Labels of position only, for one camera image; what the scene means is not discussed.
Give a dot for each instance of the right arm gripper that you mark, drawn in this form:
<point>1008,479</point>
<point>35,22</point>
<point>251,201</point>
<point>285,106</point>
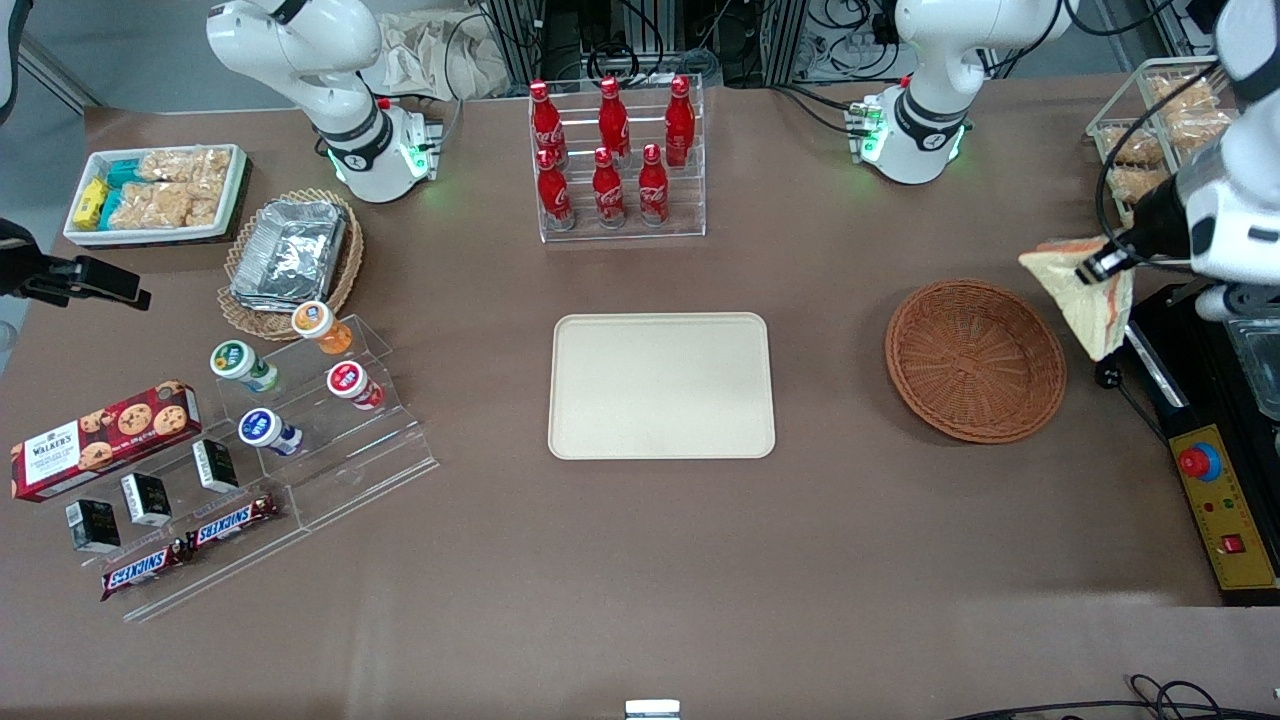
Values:
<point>22,272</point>

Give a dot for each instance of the Snickers chocolate bar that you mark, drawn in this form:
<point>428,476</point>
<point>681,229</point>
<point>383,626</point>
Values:
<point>230,522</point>
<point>140,568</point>

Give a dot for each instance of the black rounded chair edge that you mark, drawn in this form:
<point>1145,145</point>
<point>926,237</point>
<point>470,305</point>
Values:
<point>10,50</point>

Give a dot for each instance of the white rectangular snack tray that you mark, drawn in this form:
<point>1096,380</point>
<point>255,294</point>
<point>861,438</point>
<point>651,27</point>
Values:
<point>232,195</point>

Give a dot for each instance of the red cola bottle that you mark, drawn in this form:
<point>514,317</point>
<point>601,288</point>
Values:
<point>608,190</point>
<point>613,118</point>
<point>680,120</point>
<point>546,122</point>
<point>653,187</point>
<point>554,192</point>

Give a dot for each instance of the beige cloth bag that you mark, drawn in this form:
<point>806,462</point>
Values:
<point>430,55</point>

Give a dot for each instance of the teal snack box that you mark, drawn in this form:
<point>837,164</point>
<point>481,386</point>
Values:
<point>111,208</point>
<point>124,172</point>

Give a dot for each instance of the clear acrylic stepped stand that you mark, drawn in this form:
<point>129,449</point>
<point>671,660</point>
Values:
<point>360,460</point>
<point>200,575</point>

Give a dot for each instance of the clear acrylic bottle rack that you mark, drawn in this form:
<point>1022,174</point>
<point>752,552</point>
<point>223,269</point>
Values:
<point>690,200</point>

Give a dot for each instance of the light oval wicker basket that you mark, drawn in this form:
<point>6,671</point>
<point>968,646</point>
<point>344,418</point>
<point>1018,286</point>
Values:
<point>250,322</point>

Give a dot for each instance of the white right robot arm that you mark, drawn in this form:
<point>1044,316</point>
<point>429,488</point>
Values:
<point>320,80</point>

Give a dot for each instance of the orange lid yogurt cup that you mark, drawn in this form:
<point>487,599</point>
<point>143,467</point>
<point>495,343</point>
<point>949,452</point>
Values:
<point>318,325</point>

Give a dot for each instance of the green lid yogurt cup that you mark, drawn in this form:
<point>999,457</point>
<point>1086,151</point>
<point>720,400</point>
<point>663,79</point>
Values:
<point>238,362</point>

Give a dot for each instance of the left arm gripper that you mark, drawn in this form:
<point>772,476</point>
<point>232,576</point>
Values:
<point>1152,224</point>

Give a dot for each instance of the triangular sandwich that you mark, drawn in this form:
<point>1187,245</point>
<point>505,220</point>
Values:
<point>1095,315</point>

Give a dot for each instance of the round brown wicker basket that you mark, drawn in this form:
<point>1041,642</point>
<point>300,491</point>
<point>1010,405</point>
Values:
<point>975,360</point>

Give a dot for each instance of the red lid yogurt cup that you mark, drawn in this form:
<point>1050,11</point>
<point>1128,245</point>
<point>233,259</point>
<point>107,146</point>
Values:
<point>350,383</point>

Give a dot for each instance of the small black box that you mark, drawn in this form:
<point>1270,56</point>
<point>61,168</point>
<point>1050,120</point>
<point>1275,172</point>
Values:
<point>215,465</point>
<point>93,525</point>
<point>146,498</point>

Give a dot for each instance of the beige plastic tray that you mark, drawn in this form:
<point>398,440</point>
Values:
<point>660,385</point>

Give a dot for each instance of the stacked foil containers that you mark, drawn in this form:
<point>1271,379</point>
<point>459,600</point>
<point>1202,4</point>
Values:
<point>290,250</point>

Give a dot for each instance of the white metal bracket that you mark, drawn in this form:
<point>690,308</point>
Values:
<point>652,710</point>

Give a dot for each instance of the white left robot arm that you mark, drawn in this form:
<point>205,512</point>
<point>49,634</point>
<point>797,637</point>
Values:
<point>940,90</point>

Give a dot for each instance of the clear plastic food container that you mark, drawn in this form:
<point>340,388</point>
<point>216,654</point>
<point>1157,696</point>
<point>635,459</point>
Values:
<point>1258,365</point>

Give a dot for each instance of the red Walkers cookie box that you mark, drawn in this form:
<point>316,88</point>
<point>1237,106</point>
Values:
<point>100,440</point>

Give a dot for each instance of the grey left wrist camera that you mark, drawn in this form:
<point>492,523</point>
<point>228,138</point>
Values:
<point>1235,300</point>

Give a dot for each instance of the rice cracker bag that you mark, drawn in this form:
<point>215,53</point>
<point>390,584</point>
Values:
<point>1180,93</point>
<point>185,165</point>
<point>1130,145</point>
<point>1198,130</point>
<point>1138,183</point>
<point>165,205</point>

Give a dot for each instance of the blue lid yogurt cup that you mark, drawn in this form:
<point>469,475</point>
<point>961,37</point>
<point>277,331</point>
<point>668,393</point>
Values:
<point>263,430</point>

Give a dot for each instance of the black sealing machine yellow panel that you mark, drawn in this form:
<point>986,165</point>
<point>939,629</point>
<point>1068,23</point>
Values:
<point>1225,510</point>

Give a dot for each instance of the yellow snack box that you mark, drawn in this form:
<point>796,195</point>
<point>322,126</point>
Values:
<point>91,203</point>

